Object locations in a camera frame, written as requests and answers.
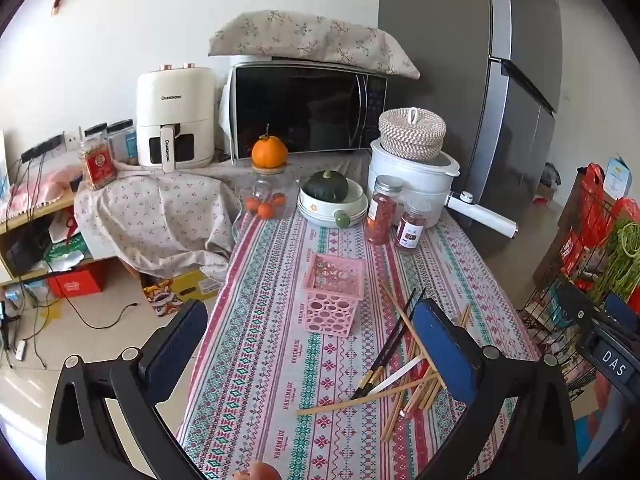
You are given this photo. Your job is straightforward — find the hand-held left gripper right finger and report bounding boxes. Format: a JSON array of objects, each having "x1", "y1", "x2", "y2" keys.
[{"x1": 412, "y1": 297, "x2": 593, "y2": 480}]

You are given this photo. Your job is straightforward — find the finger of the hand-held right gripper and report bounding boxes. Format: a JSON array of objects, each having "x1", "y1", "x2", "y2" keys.
[
  {"x1": 554, "y1": 275, "x2": 608, "y2": 326},
  {"x1": 604, "y1": 292, "x2": 640, "y2": 330}
]

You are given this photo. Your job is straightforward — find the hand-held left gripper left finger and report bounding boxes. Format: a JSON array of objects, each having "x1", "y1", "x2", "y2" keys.
[{"x1": 45, "y1": 299, "x2": 208, "y2": 480}]

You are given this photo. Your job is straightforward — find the white sleeved chopsticks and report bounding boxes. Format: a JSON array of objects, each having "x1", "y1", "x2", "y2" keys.
[{"x1": 366, "y1": 356, "x2": 425, "y2": 396}]

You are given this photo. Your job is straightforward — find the black chopstick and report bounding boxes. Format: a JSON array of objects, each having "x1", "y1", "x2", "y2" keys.
[
  {"x1": 350, "y1": 287, "x2": 421, "y2": 401},
  {"x1": 357, "y1": 287, "x2": 428, "y2": 398}
]

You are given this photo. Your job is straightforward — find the pile of wooden chopsticks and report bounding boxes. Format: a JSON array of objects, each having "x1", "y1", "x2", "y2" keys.
[{"x1": 295, "y1": 280, "x2": 473, "y2": 443}]

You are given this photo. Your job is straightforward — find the pink plastic basket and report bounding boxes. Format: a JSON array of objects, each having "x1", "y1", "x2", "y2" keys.
[{"x1": 300, "y1": 254, "x2": 366, "y2": 336}]

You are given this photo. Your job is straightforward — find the bundle of green beans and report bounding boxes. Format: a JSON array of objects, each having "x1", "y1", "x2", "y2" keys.
[{"x1": 597, "y1": 215, "x2": 640, "y2": 306}]

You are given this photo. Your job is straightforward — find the yellow printed box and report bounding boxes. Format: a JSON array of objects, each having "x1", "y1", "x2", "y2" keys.
[{"x1": 142, "y1": 267, "x2": 221, "y2": 316}]

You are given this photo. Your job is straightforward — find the red plastic bag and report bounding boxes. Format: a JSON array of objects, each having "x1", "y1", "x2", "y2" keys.
[{"x1": 560, "y1": 162, "x2": 640, "y2": 291}]

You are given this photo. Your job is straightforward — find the patterned striped tablecloth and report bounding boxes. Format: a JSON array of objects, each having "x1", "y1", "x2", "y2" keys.
[{"x1": 176, "y1": 205, "x2": 546, "y2": 480}]

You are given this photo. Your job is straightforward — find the cardboard box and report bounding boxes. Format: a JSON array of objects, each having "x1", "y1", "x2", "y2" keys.
[{"x1": 532, "y1": 180, "x2": 558, "y2": 206}]

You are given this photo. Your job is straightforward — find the red box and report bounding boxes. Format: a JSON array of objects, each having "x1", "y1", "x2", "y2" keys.
[{"x1": 47, "y1": 262, "x2": 108, "y2": 300}]

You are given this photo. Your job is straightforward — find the small floral cover cloth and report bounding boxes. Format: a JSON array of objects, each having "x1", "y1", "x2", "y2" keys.
[{"x1": 75, "y1": 152, "x2": 371, "y2": 281}]

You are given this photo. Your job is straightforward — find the small red label jar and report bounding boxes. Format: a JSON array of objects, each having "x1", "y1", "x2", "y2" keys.
[{"x1": 395, "y1": 202, "x2": 428, "y2": 251}]

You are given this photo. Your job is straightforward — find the green plastic bag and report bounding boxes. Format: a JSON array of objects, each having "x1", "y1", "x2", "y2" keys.
[{"x1": 45, "y1": 232, "x2": 88, "y2": 267}]

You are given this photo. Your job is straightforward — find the tall silver lid jar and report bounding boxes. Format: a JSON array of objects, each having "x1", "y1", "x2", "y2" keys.
[{"x1": 365, "y1": 175, "x2": 403, "y2": 246}]

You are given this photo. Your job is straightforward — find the glass jar with wooden lid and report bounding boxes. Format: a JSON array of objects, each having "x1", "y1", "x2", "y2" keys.
[{"x1": 235, "y1": 162, "x2": 291, "y2": 221}]

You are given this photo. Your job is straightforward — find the white electric pot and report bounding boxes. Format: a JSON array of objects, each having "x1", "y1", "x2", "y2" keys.
[{"x1": 369, "y1": 139, "x2": 520, "y2": 238}]

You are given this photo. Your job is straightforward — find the white floral ceramic bowl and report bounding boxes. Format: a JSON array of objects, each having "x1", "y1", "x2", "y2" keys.
[{"x1": 297, "y1": 180, "x2": 371, "y2": 231}]

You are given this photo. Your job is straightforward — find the wooden shelf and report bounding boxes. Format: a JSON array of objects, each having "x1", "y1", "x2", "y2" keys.
[{"x1": 0, "y1": 190, "x2": 126, "y2": 291}]

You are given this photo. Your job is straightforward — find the red label nut jar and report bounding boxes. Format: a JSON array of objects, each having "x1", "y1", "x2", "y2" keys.
[{"x1": 82, "y1": 122, "x2": 117, "y2": 191}]

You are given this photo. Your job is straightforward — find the dark green squash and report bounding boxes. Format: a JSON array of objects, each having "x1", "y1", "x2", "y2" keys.
[{"x1": 301, "y1": 170, "x2": 349, "y2": 202}]

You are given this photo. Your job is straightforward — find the blue label jar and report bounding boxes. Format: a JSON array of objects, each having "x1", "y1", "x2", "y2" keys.
[{"x1": 106, "y1": 119, "x2": 138, "y2": 166}]

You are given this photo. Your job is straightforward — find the pink cloth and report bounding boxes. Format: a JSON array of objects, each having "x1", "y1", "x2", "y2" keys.
[{"x1": 0, "y1": 162, "x2": 81, "y2": 207}]

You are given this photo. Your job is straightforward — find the large orange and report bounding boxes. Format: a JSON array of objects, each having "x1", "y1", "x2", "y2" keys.
[{"x1": 251, "y1": 125, "x2": 290, "y2": 170}]

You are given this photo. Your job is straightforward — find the black power strip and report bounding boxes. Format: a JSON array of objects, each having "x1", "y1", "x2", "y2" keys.
[{"x1": 20, "y1": 132, "x2": 66, "y2": 162}]

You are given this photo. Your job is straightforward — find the cream air fryer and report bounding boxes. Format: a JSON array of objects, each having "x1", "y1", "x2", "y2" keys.
[{"x1": 136, "y1": 62, "x2": 218, "y2": 171}]

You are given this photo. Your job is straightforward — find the black microwave oven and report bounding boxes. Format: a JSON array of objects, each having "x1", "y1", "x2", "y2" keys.
[{"x1": 222, "y1": 62, "x2": 388, "y2": 163}]

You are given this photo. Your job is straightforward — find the grey refrigerator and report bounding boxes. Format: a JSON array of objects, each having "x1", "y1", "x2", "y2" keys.
[{"x1": 377, "y1": 0, "x2": 561, "y2": 261}]

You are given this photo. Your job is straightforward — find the floral branch print cloth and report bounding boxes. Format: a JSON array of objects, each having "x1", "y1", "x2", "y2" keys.
[{"x1": 207, "y1": 10, "x2": 421, "y2": 81}]

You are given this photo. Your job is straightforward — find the black wire rack cart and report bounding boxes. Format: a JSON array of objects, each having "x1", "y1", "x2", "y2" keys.
[{"x1": 517, "y1": 170, "x2": 640, "y2": 401}]

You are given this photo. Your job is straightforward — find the black floor cable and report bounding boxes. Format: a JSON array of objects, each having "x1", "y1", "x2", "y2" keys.
[{"x1": 35, "y1": 300, "x2": 141, "y2": 342}]

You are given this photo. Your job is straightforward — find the woven rope lidded basket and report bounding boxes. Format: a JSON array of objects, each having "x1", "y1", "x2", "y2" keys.
[{"x1": 377, "y1": 107, "x2": 448, "y2": 161}]

